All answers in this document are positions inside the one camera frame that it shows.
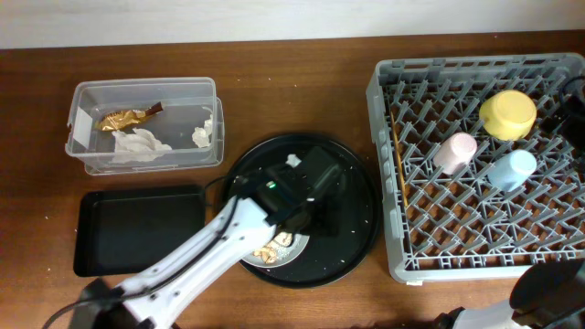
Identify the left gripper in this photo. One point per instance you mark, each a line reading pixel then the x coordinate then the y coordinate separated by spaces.
pixel 320 223

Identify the yellow bowl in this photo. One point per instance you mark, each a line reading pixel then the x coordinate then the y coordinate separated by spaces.
pixel 509 115

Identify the grey plate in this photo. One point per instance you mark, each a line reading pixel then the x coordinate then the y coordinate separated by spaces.
pixel 298 246

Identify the food scraps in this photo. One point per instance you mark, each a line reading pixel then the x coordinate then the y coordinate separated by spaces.
pixel 276 249

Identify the light blue cup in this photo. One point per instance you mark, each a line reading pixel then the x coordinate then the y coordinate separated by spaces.
pixel 512 170

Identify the wooden chopstick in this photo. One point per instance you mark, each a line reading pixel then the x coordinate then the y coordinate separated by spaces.
pixel 400 169
pixel 393 123

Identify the small white tissue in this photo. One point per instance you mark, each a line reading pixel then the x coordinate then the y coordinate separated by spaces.
pixel 201 136

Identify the pink cup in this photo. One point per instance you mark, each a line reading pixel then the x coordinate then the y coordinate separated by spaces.
pixel 456 152

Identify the large white tissue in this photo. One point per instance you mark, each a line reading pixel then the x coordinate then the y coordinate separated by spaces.
pixel 141 140

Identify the gold snack wrapper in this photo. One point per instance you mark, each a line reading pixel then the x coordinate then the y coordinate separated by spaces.
pixel 116 121

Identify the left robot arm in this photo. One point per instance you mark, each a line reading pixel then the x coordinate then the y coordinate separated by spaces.
pixel 155 297

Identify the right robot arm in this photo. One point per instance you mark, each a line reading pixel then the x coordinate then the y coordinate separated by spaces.
pixel 548 295

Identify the grey dishwasher rack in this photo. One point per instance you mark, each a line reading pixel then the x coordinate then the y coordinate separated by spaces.
pixel 460 227

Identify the round black tray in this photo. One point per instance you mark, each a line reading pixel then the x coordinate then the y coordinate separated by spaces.
pixel 353 208

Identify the black rectangular tray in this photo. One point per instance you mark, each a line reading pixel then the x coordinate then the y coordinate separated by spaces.
pixel 127 231

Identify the clear plastic bin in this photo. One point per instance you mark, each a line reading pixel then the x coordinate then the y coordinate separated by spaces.
pixel 187 103

